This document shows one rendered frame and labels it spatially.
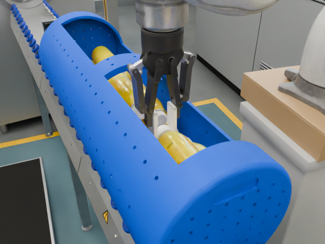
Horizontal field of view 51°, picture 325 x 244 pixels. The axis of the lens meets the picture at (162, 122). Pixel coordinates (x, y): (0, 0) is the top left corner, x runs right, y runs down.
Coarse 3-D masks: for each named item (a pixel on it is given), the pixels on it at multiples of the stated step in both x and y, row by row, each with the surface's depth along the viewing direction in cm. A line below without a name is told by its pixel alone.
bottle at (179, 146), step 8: (160, 136) 69; (168, 136) 66; (176, 136) 66; (184, 136) 67; (168, 144) 65; (176, 144) 64; (184, 144) 64; (192, 144) 65; (168, 152) 64; (176, 152) 63; (184, 152) 62; (192, 152) 62; (176, 160) 62
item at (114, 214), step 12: (36, 60) 155; (48, 84) 136; (60, 108) 121; (72, 132) 109; (84, 156) 99; (96, 180) 91; (108, 204) 84; (120, 216) 80; (120, 228) 78; (132, 240) 74
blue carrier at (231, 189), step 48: (48, 48) 104; (96, 96) 74; (96, 144) 69; (144, 144) 58; (240, 144) 55; (144, 192) 53; (192, 192) 48; (240, 192) 53; (288, 192) 59; (144, 240) 52; (192, 240) 52; (240, 240) 60
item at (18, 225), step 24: (0, 168) 209; (24, 168) 209; (0, 192) 192; (24, 192) 192; (0, 216) 178; (24, 216) 178; (48, 216) 178; (0, 240) 166; (24, 240) 166; (48, 240) 166
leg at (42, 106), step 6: (30, 72) 232; (36, 84) 235; (36, 90) 237; (36, 96) 244; (42, 96) 241; (42, 102) 243; (42, 108) 246; (42, 114) 248; (42, 120) 255; (48, 120) 253; (48, 126) 256; (48, 132) 258
